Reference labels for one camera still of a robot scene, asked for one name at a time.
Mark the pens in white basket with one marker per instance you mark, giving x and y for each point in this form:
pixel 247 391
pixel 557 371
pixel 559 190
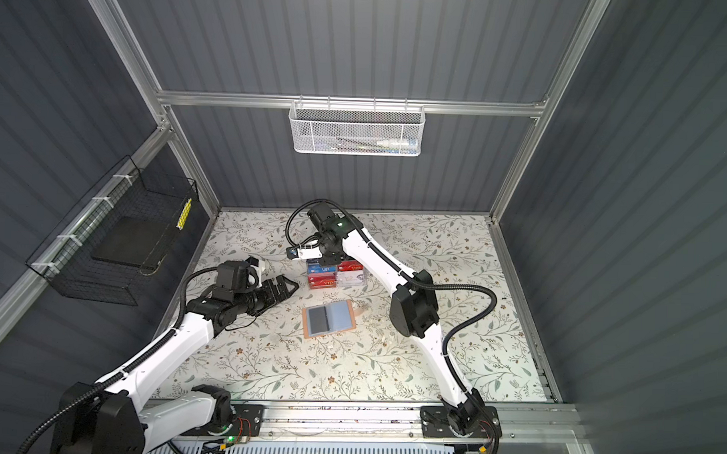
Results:
pixel 391 145

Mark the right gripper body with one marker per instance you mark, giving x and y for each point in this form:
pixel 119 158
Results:
pixel 327 257

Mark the white VIP card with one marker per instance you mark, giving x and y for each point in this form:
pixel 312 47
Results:
pixel 351 278

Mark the black wire basket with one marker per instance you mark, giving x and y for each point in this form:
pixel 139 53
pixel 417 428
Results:
pixel 65 259

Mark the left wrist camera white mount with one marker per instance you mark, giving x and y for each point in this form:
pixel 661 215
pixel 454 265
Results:
pixel 254 272

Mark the yellow marker pen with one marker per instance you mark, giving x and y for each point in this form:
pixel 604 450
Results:
pixel 184 214

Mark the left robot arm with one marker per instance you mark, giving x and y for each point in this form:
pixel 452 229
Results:
pixel 111 416

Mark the pink leather card wallet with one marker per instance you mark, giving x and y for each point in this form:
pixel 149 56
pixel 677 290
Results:
pixel 342 317

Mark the red VIP card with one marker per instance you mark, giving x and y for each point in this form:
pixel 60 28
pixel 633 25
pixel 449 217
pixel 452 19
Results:
pixel 350 266

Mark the black VIP card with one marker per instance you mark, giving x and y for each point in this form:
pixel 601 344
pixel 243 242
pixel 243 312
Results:
pixel 318 321

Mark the white wire mesh basket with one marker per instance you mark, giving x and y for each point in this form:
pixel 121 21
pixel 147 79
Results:
pixel 314 130

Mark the blue VIP card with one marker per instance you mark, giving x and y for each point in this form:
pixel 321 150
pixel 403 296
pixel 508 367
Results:
pixel 315 268

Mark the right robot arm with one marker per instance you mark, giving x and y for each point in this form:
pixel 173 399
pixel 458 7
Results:
pixel 414 310

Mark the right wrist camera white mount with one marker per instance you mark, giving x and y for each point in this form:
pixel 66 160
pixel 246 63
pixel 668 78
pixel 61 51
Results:
pixel 303 253

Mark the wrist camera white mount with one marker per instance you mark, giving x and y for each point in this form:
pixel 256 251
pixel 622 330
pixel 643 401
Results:
pixel 254 272
pixel 303 253

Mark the clear acrylic card holder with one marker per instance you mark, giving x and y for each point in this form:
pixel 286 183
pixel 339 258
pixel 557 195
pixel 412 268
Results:
pixel 348 273

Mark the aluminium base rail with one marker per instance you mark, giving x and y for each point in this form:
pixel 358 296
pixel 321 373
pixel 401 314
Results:
pixel 385 422

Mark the black pad in basket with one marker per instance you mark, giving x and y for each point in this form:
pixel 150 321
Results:
pixel 136 243

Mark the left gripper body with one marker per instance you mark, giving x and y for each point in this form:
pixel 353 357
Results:
pixel 252 301

